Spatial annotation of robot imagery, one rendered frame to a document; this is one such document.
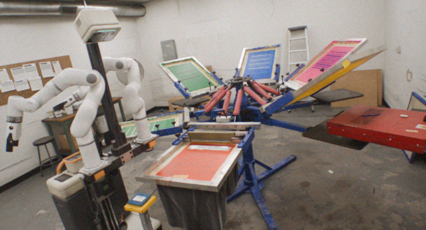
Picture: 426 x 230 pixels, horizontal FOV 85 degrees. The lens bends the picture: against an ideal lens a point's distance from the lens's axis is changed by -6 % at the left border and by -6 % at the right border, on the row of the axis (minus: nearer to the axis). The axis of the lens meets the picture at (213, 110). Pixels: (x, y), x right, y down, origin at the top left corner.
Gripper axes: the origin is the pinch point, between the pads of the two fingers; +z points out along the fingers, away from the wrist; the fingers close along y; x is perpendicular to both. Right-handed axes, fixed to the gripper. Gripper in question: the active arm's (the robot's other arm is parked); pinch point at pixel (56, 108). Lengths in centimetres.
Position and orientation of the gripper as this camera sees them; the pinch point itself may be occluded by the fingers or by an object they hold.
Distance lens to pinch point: 207.9
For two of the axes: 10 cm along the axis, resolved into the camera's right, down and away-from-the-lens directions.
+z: -8.0, 5.4, -2.4
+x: -5.1, -8.4, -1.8
